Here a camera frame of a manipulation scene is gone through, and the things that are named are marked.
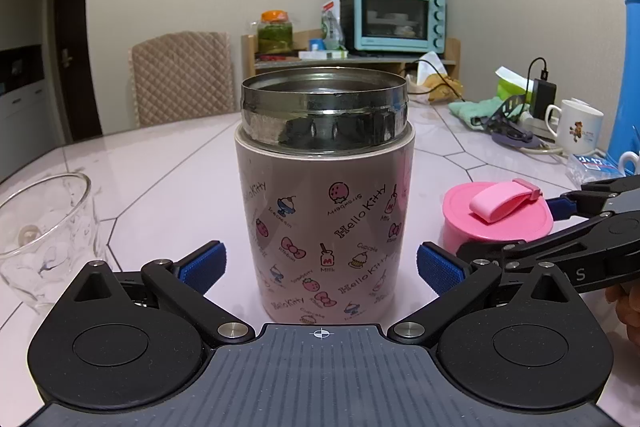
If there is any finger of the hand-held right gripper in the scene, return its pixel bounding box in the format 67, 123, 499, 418
455, 212, 640, 270
545, 177, 640, 223

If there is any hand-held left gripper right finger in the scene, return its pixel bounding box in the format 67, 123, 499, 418
387, 241, 581, 344

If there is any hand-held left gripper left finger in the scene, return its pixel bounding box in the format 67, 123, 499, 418
64, 241, 256, 344

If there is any pink bottle cap with strap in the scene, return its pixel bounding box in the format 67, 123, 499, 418
442, 178, 555, 255

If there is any printed pink thermos bottle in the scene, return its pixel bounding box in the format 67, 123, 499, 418
234, 66, 417, 325

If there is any person's right hand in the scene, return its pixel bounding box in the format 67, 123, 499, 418
605, 284, 640, 353

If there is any blue white plastic packet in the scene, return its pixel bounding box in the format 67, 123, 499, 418
567, 152, 626, 188

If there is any white printed mug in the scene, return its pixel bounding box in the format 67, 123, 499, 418
545, 99, 605, 156

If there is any white power strip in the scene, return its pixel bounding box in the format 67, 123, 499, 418
520, 114, 576, 155

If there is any black power adapter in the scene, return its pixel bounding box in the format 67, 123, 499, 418
530, 78, 557, 118

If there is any blue thermos flask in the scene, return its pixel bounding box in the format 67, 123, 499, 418
607, 0, 640, 168

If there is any green tissue packet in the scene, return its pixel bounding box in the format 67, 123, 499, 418
494, 67, 536, 105

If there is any green cloth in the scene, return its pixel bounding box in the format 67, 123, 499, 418
448, 97, 506, 128

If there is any clear glass cup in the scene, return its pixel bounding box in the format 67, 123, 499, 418
0, 173, 108, 315

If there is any beige quilted chair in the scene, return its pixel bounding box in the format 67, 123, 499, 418
128, 31, 238, 128

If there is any wooden shelf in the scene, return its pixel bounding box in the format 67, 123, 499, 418
241, 34, 461, 100

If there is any white cabinet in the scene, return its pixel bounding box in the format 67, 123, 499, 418
0, 0, 66, 182

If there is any green pickle jar orange lid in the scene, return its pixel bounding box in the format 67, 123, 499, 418
257, 10, 293, 56

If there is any flat white green box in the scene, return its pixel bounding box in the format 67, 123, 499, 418
298, 49, 349, 60

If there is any dark door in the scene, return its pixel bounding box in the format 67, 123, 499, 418
47, 0, 103, 142

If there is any green white upright packet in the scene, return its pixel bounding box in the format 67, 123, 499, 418
320, 0, 346, 50

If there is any black built-in appliance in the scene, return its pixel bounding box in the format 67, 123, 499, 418
0, 46, 47, 95

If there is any black charging cable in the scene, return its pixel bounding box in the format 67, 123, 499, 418
410, 57, 550, 95

